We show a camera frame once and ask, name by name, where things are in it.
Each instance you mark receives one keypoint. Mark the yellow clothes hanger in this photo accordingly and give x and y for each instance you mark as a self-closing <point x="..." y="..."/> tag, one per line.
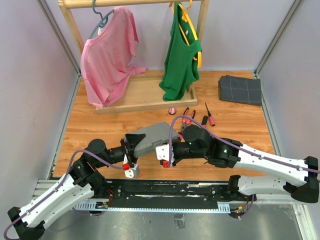
<point x="185" y="50"/>

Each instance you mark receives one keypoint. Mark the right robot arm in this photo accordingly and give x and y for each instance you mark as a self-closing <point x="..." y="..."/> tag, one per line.
<point x="297" y="177"/>

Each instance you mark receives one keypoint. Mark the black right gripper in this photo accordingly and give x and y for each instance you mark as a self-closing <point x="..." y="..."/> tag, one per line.
<point x="176" y="161"/>

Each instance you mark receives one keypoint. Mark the wooden clothes rack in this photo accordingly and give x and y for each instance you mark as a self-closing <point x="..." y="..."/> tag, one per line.
<point x="143" y="92"/>

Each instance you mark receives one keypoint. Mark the pink black screwdriver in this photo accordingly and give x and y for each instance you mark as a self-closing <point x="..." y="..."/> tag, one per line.
<point x="210" y="117"/>

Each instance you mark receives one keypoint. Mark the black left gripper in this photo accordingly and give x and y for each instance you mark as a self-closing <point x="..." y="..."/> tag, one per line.
<point x="132" y="140"/>

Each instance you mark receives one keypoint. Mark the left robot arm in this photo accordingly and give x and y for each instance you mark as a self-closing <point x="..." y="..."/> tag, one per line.
<point x="81" y="181"/>

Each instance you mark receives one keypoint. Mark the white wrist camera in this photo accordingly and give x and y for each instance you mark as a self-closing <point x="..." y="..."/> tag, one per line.
<point x="130" y="171"/>
<point x="165" y="156"/>

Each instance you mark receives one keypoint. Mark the red black tape roll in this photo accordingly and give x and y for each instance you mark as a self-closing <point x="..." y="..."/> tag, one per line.
<point x="172" y="111"/>

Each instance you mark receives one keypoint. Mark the pink t-shirt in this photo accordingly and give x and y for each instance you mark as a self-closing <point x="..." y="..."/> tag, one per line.
<point x="106" y="59"/>

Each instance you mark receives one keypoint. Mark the pink black utility knife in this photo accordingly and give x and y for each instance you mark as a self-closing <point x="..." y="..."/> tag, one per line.
<point x="204" y="121"/>

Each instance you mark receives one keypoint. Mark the teal clothes hanger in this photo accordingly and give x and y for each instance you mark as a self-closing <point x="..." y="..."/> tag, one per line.
<point x="103" y="19"/>

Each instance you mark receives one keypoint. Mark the green tank top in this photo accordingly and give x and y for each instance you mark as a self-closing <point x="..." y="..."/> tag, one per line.
<point x="176" y="82"/>

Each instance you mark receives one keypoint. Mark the grey plastic tool case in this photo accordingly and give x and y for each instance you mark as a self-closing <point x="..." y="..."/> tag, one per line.
<point x="156" y="135"/>

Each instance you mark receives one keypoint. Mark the folded grey checked cloth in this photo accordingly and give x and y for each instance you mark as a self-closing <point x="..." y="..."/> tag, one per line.
<point x="240" y="90"/>

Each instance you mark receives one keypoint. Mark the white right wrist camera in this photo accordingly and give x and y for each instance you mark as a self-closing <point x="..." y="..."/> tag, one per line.
<point x="165" y="156"/>

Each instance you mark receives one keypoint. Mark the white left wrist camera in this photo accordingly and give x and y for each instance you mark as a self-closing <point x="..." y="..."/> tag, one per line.
<point x="130" y="171"/>

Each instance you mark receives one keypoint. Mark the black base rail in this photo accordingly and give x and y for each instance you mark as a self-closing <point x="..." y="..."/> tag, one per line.
<point x="164" y="196"/>

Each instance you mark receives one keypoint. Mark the pink black pliers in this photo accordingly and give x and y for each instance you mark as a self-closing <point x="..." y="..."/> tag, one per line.
<point x="187" y="121"/>

